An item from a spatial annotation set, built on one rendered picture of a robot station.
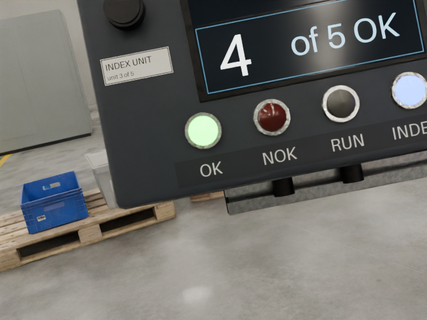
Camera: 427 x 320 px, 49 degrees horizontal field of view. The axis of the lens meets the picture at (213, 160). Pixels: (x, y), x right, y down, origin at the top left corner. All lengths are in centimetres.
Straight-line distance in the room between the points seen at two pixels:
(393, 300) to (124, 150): 187
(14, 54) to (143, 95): 733
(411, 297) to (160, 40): 191
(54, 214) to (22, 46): 466
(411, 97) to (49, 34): 734
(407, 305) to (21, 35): 661
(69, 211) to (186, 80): 299
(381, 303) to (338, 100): 181
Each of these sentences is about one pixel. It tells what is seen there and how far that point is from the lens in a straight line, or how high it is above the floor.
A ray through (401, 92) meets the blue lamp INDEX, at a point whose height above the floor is 112.
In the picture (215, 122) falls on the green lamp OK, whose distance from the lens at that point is 33.
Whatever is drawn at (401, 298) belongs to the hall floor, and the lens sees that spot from 216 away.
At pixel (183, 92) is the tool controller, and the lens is 34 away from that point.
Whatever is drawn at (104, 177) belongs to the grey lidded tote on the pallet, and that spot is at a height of 39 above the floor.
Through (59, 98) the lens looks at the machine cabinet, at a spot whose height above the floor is 67.
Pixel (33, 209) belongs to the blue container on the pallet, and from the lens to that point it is 329.
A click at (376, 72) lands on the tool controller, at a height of 113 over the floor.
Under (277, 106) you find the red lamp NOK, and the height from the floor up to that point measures 112.
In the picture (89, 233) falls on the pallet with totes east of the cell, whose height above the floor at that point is 7.
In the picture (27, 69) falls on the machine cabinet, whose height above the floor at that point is 119.
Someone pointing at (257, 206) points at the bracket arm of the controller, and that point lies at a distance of 42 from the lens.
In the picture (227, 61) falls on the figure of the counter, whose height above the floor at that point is 116.
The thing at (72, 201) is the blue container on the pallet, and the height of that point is 29.
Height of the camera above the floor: 118
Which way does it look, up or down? 15 degrees down
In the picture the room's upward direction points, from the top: 11 degrees counter-clockwise
